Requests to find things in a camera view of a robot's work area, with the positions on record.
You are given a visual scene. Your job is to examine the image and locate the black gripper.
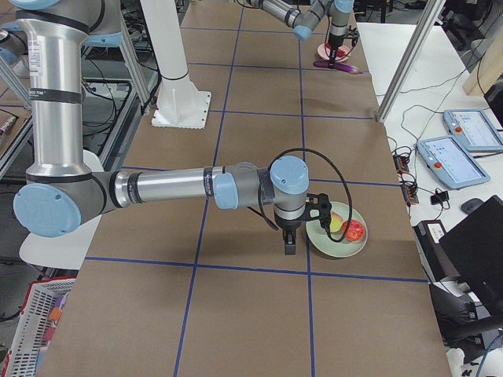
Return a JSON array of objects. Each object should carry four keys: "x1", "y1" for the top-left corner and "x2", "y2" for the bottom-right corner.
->
[
  {"x1": 328, "y1": 34, "x2": 344, "y2": 69},
  {"x1": 276, "y1": 218, "x2": 303, "y2": 255}
]

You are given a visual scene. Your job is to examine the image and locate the purple eggplant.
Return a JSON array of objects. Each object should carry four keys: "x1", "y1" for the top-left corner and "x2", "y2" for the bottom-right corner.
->
[{"x1": 313, "y1": 60, "x2": 362, "y2": 75}]

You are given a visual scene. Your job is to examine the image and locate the peach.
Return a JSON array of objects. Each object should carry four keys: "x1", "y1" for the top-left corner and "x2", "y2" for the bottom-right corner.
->
[{"x1": 329, "y1": 211, "x2": 345, "y2": 233}]

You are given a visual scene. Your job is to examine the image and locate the pink plate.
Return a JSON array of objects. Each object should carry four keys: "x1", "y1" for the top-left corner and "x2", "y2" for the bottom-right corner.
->
[{"x1": 317, "y1": 42, "x2": 353, "y2": 64}]

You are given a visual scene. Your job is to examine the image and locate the green plate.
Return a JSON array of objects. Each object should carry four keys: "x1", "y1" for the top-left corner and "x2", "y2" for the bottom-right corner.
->
[{"x1": 306, "y1": 201, "x2": 368, "y2": 258}]

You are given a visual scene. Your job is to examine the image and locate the orange terminal block board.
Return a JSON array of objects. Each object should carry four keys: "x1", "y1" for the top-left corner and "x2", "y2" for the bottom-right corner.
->
[{"x1": 392, "y1": 153, "x2": 419, "y2": 207}]

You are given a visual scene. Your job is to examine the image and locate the near blue teach pendant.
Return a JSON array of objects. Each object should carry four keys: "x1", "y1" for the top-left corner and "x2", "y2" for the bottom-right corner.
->
[{"x1": 417, "y1": 136, "x2": 490, "y2": 189}]

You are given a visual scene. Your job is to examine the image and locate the blue teach pendant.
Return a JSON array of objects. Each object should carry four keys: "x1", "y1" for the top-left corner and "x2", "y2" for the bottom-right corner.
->
[
  {"x1": 417, "y1": 136, "x2": 490, "y2": 189},
  {"x1": 443, "y1": 109, "x2": 502, "y2": 152}
]

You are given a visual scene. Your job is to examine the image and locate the far blue teach pendant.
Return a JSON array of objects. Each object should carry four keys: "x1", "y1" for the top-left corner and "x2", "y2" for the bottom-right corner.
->
[{"x1": 443, "y1": 109, "x2": 502, "y2": 152}]

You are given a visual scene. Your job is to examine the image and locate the black computer mouse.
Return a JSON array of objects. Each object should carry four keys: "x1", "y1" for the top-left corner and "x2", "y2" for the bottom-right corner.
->
[{"x1": 460, "y1": 198, "x2": 483, "y2": 215}]

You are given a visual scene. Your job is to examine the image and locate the black laptop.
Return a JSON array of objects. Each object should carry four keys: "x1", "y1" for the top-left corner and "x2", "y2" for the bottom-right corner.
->
[{"x1": 439, "y1": 195, "x2": 502, "y2": 314}]

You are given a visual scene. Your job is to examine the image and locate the white plastic basket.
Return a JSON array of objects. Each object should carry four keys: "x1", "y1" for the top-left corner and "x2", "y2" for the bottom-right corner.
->
[{"x1": 2, "y1": 276, "x2": 75, "y2": 376}]

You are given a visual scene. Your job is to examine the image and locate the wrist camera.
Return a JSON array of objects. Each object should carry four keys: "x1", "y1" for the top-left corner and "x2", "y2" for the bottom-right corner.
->
[
  {"x1": 344, "y1": 26, "x2": 360, "y2": 48},
  {"x1": 301, "y1": 193, "x2": 332, "y2": 232}
]

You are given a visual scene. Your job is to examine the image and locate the grey aluminium frame post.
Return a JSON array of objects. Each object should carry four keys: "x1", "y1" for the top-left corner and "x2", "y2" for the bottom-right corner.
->
[{"x1": 376, "y1": 0, "x2": 445, "y2": 123}]

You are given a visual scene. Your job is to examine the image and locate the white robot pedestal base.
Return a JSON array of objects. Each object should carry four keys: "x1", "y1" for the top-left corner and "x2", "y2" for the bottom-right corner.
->
[{"x1": 141, "y1": 0, "x2": 211, "y2": 129}]

